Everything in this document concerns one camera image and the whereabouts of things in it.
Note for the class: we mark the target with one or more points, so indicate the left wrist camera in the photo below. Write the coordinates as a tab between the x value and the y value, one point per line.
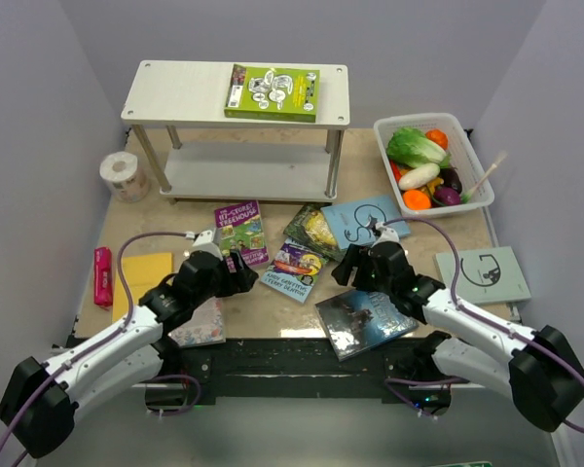
206	241

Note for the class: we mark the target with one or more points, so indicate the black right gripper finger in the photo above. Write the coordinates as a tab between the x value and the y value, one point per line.
354	255
342	272

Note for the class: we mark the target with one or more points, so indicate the yellow pepper toy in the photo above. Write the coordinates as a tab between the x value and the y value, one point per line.
430	187

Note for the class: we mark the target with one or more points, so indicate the floral pastel notebook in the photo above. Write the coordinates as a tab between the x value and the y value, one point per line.
205	328

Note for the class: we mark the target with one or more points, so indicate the purple eggplant toy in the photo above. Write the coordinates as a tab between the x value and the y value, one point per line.
451	179

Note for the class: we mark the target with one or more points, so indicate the red pepper toy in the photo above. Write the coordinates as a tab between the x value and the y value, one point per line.
395	171

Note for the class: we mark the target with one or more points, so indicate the orange carrot toy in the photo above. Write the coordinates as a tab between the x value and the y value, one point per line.
416	200

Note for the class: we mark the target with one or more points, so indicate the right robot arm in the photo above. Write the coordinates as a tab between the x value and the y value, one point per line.
537	370

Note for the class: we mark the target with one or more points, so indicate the dark glossy hardcover book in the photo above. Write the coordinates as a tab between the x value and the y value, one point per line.
357	321

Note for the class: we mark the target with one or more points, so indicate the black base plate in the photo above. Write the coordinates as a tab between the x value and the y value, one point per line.
298	369

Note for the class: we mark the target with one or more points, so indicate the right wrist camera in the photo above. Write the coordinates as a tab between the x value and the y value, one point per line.
385	233

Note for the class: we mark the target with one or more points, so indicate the white radish toy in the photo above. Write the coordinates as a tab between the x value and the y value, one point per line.
418	177

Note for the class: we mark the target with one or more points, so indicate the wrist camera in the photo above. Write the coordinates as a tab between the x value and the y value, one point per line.
385	233
206	241

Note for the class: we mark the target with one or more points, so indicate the orange pumpkin toy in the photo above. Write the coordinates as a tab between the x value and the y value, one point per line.
438	137

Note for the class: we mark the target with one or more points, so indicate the purple Treehouse paperback book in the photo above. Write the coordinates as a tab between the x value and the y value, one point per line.
241	229

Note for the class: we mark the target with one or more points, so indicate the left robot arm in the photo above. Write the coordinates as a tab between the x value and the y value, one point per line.
43	401

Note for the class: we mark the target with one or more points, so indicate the grey-green cat book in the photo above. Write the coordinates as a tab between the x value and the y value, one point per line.
485	276

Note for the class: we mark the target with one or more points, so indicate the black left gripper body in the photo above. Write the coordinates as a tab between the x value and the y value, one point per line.
227	283

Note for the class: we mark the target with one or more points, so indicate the green cartoon paperback book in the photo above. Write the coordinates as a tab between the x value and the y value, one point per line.
273	94

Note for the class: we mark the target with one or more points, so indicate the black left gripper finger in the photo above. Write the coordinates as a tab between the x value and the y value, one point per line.
248	277
235	261

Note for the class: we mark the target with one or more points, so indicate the light blue cat book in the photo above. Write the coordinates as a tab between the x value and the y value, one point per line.
351	222

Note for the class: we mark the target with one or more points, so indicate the purple onion toy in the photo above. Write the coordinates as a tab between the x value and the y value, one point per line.
446	196

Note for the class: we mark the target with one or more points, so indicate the toilet paper roll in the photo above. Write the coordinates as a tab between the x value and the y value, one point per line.
124	177

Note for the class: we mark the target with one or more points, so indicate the dark green illustrated book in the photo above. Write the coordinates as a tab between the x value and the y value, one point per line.
310	229

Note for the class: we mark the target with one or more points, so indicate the yellow book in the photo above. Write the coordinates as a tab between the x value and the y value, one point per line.
142	273

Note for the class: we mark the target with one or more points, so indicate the green lettuce toy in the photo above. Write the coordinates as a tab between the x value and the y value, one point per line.
409	146

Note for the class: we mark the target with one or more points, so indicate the green onion toy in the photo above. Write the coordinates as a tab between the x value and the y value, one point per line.
467	196

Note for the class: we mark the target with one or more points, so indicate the blue Treehouse paperback book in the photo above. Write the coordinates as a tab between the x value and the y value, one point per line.
294	270

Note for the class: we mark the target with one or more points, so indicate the white plastic basket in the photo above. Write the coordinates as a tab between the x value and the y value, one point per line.
462	155

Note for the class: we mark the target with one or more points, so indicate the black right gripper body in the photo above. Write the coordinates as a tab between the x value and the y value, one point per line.
366	277

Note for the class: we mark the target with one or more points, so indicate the white two-tier shelf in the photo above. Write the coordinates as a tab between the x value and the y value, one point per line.
167	95

